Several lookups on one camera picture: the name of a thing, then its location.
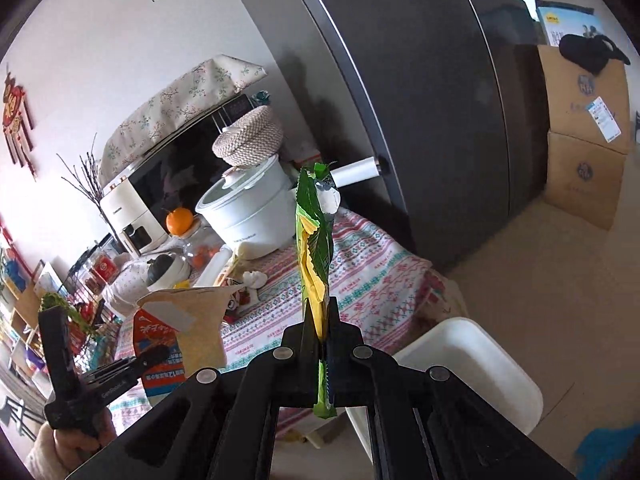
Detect white paper towel roll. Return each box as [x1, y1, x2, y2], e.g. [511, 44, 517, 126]
[330, 156, 391, 188]

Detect cherry print cloth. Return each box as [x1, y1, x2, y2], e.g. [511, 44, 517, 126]
[106, 260, 151, 313]

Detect patterned tablecloth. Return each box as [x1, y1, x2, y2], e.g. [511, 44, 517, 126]
[107, 207, 468, 441]

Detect blue cloth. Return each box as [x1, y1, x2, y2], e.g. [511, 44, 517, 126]
[572, 427, 640, 480]

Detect black microwave oven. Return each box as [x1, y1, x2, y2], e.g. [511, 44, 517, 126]
[125, 92, 257, 228]

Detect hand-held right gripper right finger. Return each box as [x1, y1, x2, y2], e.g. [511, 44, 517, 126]
[322, 297, 576, 480]

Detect red wall ornament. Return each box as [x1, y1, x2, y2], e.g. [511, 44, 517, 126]
[1, 72, 37, 179]

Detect white chair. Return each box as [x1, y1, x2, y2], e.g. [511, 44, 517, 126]
[345, 317, 544, 461]

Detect wooden shelf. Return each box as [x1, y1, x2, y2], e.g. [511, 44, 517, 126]
[0, 245, 51, 411]

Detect green leafy plant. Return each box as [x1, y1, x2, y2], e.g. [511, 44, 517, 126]
[41, 292, 98, 339]

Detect printed brown paper bag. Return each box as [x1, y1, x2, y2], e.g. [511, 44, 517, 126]
[131, 284, 247, 408]

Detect floral cloth cover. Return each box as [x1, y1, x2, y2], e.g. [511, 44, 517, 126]
[97, 54, 267, 188]

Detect person's left hand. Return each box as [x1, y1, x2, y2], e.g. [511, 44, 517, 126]
[52, 410, 118, 466]

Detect dried branches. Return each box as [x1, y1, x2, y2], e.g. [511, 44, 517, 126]
[56, 132, 126, 241]

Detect green snack wrapper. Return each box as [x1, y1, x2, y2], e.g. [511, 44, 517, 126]
[295, 162, 338, 418]

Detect black cloth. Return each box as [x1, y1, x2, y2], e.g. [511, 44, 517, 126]
[558, 32, 632, 75]

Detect black wire rack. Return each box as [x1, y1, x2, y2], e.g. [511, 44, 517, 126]
[62, 242, 123, 346]

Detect large orange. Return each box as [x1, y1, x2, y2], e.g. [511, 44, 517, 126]
[166, 207, 195, 236]

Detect white bowl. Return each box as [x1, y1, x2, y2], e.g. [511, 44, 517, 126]
[147, 257, 192, 292]

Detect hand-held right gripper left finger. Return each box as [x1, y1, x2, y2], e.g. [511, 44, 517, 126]
[65, 302, 323, 480]

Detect blue white book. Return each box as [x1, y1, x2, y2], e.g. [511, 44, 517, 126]
[536, 5, 603, 47]

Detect red label jar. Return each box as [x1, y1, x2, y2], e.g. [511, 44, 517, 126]
[92, 255, 121, 287]

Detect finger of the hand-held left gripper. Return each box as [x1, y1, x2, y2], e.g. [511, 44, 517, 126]
[82, 346, 172, 386]

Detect white plastic bottle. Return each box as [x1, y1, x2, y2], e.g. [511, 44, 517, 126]
[197, 247, 234, 288]

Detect woven lidded basket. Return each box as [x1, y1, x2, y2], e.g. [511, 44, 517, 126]
[212, 106, 284, 167]

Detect labelled cardboard box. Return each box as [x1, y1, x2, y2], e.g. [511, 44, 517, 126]
[537, 42, 632, 156]

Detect red white cartoon wrapper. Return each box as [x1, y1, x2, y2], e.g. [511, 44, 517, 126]
[222, 277, 252, 322]

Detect white electric pot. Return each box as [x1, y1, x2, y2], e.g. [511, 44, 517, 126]
[195, 155, 343, 261]

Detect dark grey refrigerator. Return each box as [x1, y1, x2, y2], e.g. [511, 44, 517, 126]
[215, 0, 551, 276]

